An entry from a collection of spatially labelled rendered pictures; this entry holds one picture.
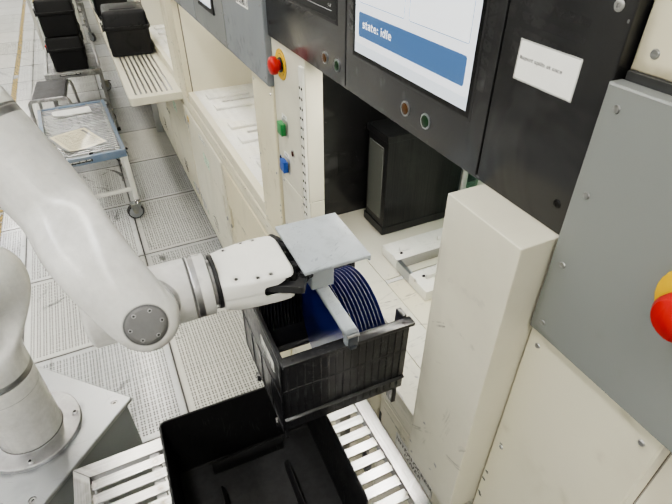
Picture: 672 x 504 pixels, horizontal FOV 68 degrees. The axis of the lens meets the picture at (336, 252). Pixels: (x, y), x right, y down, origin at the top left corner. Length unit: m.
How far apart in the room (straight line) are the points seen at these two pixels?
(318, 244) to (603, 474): 0.43
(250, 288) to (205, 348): 1.70
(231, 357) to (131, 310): 1.72
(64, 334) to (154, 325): 2.07
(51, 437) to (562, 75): 1.11
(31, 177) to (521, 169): 0.52
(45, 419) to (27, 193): 0.65
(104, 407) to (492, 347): 0.89
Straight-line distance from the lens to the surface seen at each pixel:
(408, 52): 0.70
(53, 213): 0.62
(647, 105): 0.45
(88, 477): 1.16
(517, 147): 0.56
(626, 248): 0.49
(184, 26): 2.57
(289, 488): 1.04
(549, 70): 0.52
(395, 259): 1.29
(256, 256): 0.68
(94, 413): 1.24
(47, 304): 2.85
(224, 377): 2.21
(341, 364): 0.74
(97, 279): 0.57
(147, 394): 2.24
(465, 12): 0.61
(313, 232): 0.73
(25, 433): 1.19
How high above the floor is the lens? 1.69
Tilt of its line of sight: 37 degrees down
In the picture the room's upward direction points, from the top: straight up
